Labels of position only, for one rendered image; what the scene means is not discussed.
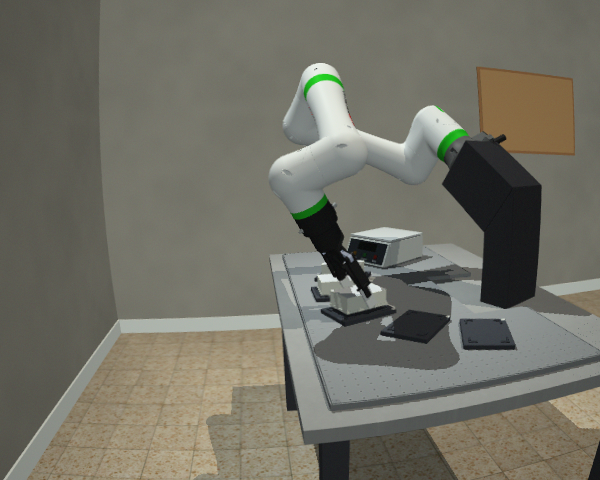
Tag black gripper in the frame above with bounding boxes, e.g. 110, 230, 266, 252
310, 222, 378, 309

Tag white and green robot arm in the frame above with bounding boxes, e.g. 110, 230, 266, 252
269, 63, 506, 238

